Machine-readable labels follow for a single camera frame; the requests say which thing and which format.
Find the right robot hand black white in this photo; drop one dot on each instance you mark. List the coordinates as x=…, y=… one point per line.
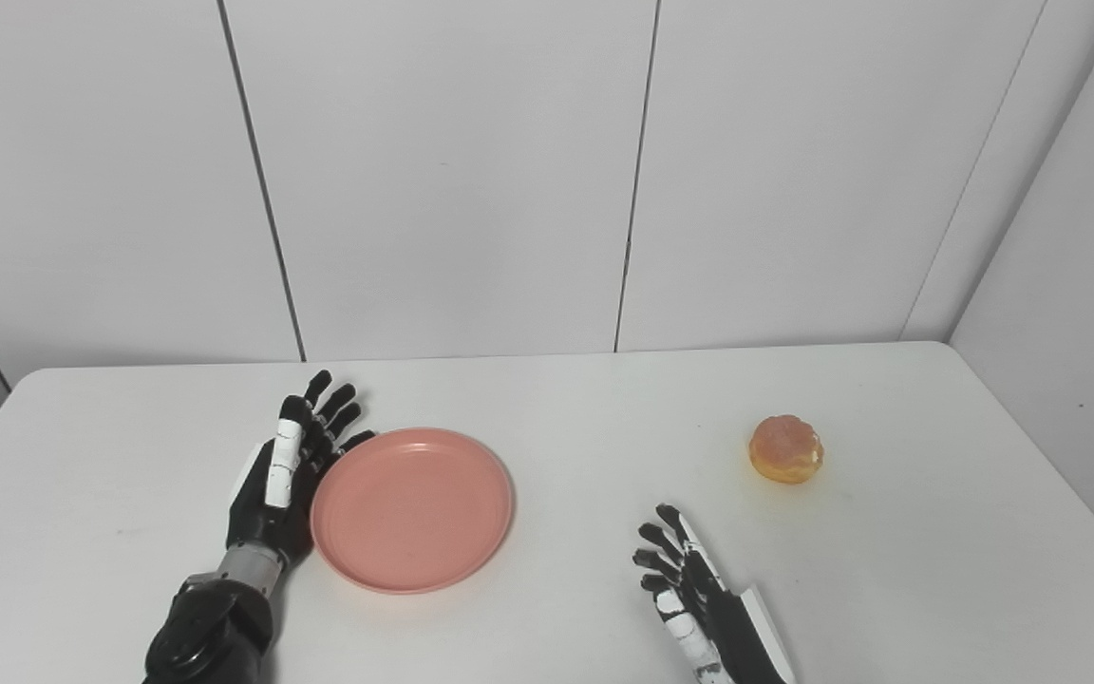
x=708, y=608

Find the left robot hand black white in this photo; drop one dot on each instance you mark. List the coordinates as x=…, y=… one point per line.
x=286, y=475

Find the pink plate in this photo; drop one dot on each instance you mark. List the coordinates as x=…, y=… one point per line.
x=412, y=509

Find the cream puff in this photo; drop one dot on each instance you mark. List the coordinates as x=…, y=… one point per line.
x=785, y=448

